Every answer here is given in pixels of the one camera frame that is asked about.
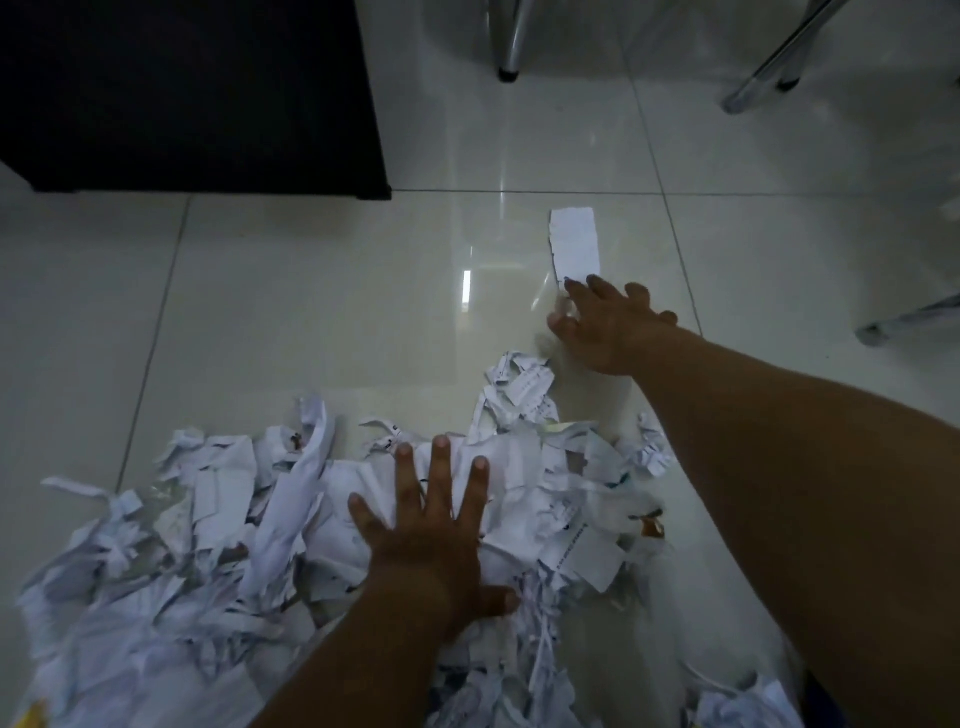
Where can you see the white tiled floor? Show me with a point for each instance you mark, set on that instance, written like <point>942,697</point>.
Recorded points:
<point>300,300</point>

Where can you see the black chrome chair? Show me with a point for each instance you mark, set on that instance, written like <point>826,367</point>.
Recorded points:
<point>750,94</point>

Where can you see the person's right forearm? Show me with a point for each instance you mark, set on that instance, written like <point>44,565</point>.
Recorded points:
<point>787,487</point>

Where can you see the yellow paper scrap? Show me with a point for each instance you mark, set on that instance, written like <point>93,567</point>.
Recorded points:
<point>36,716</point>

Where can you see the black table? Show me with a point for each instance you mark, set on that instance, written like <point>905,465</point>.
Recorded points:
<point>187,90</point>

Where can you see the red chrome chair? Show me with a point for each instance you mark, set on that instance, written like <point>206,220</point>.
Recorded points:
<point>514,45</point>

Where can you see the person's left hand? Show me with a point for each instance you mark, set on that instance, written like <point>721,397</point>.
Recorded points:
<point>427,562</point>

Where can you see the person's right hand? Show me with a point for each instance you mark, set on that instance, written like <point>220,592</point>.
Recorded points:
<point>615,330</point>

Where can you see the pile of shredded white paper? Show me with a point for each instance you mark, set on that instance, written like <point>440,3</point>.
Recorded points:
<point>210,525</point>

